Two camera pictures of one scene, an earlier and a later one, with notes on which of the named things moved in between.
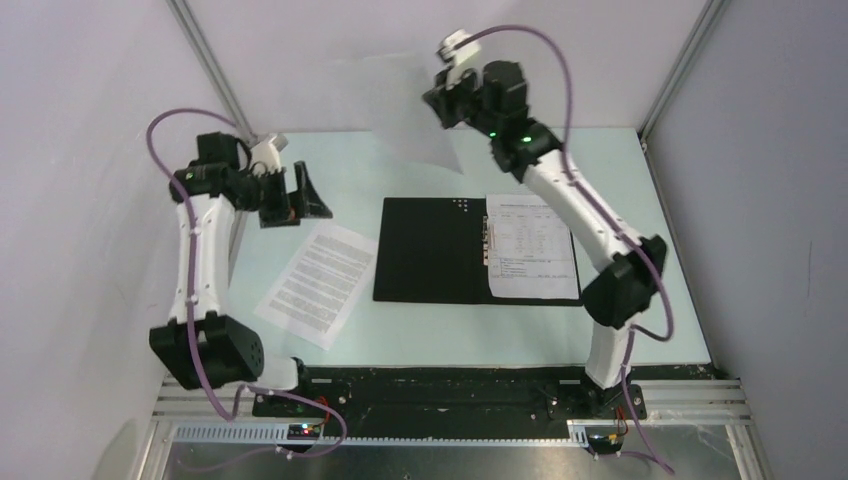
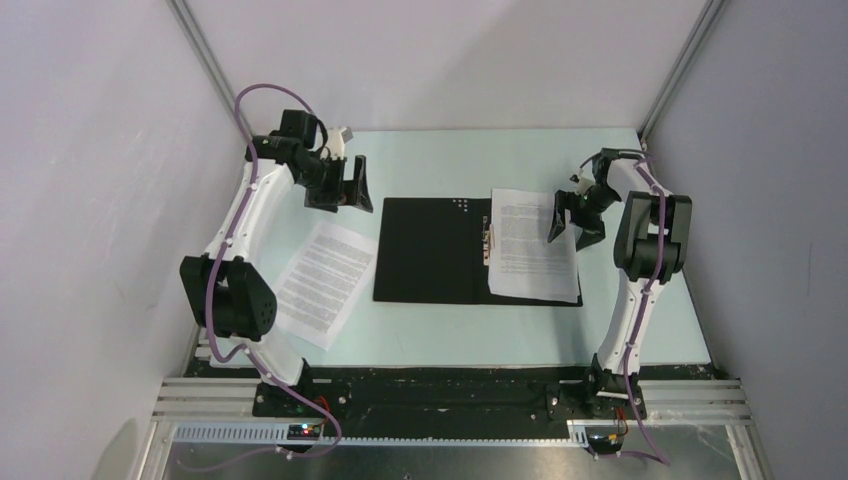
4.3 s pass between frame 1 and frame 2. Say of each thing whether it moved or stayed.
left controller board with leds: stayed
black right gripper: moved
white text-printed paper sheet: stayed
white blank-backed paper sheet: moved
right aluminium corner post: stayed
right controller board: stayed
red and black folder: stayed
